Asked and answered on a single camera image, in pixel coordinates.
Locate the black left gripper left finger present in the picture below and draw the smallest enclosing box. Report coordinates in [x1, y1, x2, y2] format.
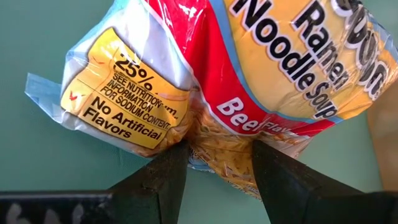
[107, 139, 190, 224]

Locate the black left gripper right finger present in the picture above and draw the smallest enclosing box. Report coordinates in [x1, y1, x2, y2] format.
[251, 139, 398, 224]

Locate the blue Maruchan ramen pack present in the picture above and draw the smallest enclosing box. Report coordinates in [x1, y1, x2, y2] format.
[24, 0, 398, 200]

